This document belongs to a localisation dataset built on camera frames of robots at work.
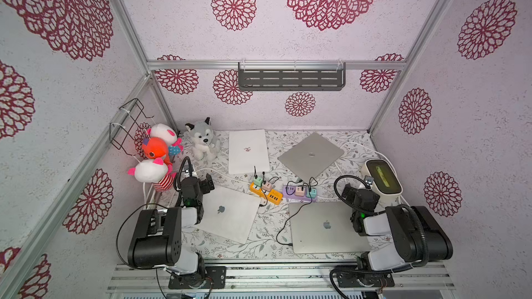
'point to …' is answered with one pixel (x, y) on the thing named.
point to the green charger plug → (258, 181)
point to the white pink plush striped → (154, 171)
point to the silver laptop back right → (310, 156)
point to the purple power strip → (295, 193)
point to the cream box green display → (385, 181)
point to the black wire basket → (122, 135)
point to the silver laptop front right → (323, 227)
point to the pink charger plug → (267, 187)
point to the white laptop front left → (228, 213)
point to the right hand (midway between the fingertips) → (360, 185)
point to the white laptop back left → (247, 149)
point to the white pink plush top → (163, 131)
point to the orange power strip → (273, 196)
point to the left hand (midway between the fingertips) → (198, 177)
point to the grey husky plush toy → (206, 145)
